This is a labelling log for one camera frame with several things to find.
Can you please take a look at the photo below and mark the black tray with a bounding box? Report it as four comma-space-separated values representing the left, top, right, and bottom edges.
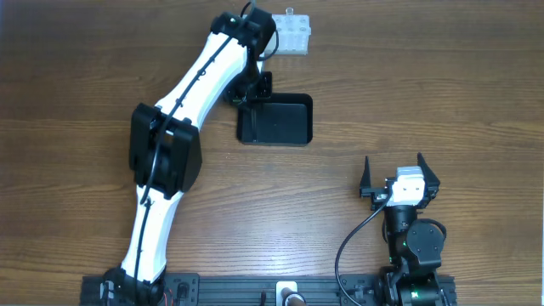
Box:
235, 92, 315, 148

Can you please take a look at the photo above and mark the mounting rail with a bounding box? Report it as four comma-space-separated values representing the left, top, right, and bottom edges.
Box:
80, 273, 458, 306

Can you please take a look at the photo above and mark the black cable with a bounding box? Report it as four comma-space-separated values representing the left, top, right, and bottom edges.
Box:
240, 0, 281, 62
334, 193, 394, 306

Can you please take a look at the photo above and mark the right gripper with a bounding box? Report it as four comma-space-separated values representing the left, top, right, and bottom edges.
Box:
359, 151, 441, 212

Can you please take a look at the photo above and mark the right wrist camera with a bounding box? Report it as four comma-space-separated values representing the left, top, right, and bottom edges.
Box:
385, 166, 427, 208

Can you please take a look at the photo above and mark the white test tube rack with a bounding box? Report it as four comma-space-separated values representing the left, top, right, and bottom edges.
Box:
263, 14, 313, 57

